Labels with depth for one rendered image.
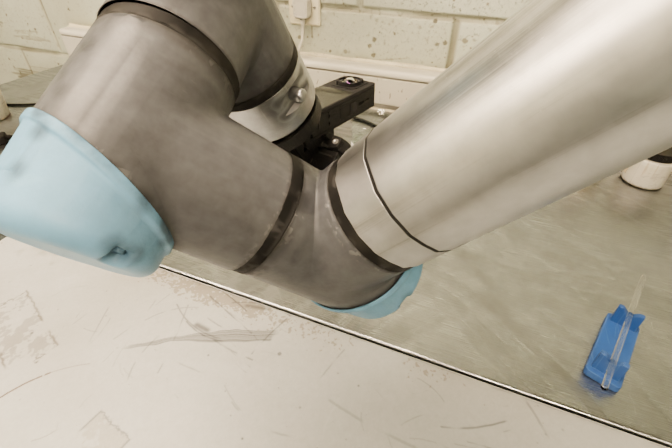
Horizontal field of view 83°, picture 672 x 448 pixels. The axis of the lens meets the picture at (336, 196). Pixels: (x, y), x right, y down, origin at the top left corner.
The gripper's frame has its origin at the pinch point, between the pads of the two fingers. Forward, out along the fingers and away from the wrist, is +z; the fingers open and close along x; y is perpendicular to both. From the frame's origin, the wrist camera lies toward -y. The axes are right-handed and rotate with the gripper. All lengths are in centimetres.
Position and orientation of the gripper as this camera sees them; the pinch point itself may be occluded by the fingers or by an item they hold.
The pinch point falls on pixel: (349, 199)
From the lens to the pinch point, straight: 48.2
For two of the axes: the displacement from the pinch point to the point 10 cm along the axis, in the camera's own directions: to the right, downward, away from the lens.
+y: -4.8, 8.3, -2.8
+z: 2.8, 4.5, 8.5
